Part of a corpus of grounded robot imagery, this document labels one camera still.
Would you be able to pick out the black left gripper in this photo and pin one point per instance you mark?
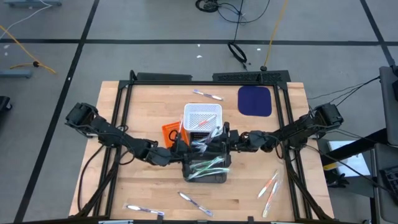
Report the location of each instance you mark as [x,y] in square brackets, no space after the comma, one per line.
[180,152]

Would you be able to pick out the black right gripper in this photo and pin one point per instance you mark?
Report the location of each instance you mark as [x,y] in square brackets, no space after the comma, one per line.
[239,141]

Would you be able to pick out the blue toothbrush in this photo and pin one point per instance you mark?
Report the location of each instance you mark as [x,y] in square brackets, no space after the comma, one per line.
[200,149]
[199,143]

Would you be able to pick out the green toothbrush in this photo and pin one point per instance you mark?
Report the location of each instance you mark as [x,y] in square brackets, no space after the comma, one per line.
[211,161]
[199,172]
[220,170]

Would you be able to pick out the white perforated plastic basket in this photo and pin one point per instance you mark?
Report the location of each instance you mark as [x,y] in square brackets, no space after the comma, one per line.
[202,105]

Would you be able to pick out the orange perforated plastic basket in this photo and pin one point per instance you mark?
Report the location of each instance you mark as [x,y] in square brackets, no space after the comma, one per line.
[168,130]

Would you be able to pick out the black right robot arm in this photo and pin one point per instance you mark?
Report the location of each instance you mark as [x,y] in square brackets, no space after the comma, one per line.
[295,130]

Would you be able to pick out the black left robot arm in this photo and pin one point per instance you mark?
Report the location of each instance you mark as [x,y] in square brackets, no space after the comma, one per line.
[109,133]

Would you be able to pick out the black perforated plastic basket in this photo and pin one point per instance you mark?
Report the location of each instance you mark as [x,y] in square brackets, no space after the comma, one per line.
[194,135]

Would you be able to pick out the smoky translucent grey bin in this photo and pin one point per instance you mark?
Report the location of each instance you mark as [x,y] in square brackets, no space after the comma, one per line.
[217,179]

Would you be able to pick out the dark blue fabric mat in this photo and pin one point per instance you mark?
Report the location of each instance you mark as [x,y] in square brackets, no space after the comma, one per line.
[255,101]

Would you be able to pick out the black perforated panel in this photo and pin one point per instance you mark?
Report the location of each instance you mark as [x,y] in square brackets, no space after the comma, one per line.
[248,76]

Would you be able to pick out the black flat box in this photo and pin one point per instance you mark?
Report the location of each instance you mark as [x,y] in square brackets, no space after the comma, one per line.
[164,76]

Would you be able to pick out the white paper sheet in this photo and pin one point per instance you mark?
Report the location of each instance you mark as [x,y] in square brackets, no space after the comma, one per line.
[351,161]

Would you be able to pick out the black keyboard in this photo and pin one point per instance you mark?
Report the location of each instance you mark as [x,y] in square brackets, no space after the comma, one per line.
[391,180]

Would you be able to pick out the grey desk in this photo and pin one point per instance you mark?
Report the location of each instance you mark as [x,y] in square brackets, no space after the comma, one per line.
[385,205]

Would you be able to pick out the grey metal stand foot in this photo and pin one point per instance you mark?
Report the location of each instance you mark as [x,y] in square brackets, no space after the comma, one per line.
[15,74]

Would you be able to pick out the black chair base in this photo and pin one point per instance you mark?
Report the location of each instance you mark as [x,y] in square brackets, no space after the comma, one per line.
[4,104]

